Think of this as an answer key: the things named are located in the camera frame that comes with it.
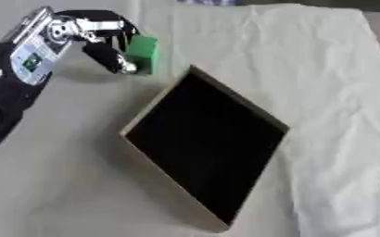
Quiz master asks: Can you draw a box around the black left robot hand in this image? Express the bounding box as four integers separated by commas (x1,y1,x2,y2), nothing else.
52,9,142,75

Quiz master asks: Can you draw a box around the green block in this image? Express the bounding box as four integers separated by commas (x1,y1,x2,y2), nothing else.
120,33,161,76

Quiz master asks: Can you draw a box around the tan cardboard box black inside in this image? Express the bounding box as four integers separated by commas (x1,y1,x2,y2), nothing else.
119,64,291,233

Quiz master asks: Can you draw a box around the blue checked cloth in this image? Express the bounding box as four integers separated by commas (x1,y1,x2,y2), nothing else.
175,0,239,6

